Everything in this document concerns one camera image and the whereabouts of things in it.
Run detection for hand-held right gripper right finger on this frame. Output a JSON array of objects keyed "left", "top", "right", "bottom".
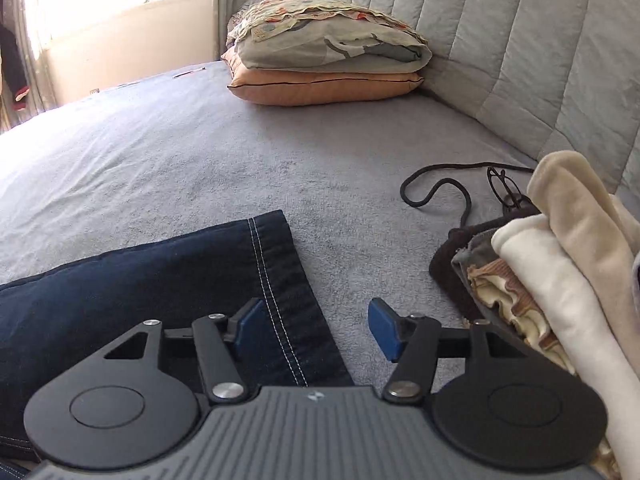
[{"left": 367, "top": 297, "right": 531, "bottom": 406}]

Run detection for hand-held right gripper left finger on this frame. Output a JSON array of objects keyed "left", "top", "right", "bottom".
[{"left": 103, "top": 297, "right": 266, "bottom": 406}]

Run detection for dark blue jeans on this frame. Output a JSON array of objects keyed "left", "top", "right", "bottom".
[{"left": 0, "top": 209, "right": 356, "bottom": 468}]

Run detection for hanging dark clothes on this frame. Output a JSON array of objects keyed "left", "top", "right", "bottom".
[{"left": 0, "top": 25, "right": 30, "bottom": 111}]

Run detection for dark brown garment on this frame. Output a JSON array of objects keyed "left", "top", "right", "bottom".
[{"left": 429, "top": 203, "right": 543, "bottom": 323}]

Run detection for grey-green garment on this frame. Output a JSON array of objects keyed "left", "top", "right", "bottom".
[{"left": 451, "top": 240, "right": 501, "bottom": 281}]

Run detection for ruffled striped garment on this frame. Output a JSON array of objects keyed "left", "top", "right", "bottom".
[{"left": 467, "top": 259, "right": 576, "bottom": 376}]

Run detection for cream white garment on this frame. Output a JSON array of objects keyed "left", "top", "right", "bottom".
[{"left": 491, "top": 214, "right": 626, "bottom": 441}]

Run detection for grey bed blanket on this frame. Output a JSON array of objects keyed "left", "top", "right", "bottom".
[{"left": 0, "top": 59, "right": 541, "bottom": 391}]

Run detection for black eyeglasses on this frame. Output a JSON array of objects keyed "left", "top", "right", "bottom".
[{"left": 487, "top": 166, "right": 533, "bottom": 213}]

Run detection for beige fleece garment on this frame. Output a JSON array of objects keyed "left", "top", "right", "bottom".
[{"left": 526, "top": 150, "right": 640, "bottom": 391}]

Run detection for orange pillow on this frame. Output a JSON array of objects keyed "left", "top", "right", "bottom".
[{"left": 221, "top": 47, "right": 425, "bottom": 107}]

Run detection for folded patterned quilt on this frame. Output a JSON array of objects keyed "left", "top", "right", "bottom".
[{"left": 226, "top": 0, "right": 433, "bottom": 75}]

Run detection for grey quilted headboard cover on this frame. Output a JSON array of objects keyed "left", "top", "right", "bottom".
[{"left": 320, "top": 0, "right": 640, "bottom": 196}]

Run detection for black cord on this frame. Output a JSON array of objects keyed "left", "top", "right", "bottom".
[{"left": 400, "top": 161, "right": 536, "bottom": 226}]

